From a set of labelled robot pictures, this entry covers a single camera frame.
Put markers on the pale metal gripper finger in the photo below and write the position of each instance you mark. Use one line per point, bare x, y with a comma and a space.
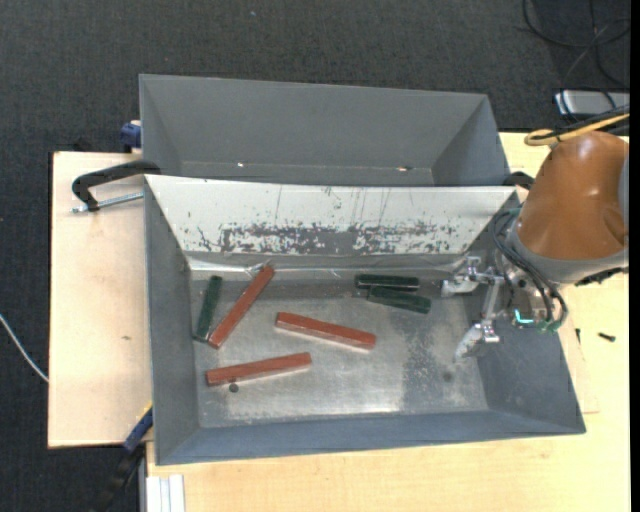
477, 337
470, 280

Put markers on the dark green flat block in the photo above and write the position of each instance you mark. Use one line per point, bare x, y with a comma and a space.
400, 299
387, 281
209, 307

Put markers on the small black screw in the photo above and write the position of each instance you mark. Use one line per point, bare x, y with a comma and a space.
606, 337

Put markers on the red-brown flat block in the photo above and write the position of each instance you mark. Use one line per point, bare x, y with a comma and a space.
257, 369
241, 307
325, 330

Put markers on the grey metal bin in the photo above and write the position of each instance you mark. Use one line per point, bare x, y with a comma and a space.
325, 400

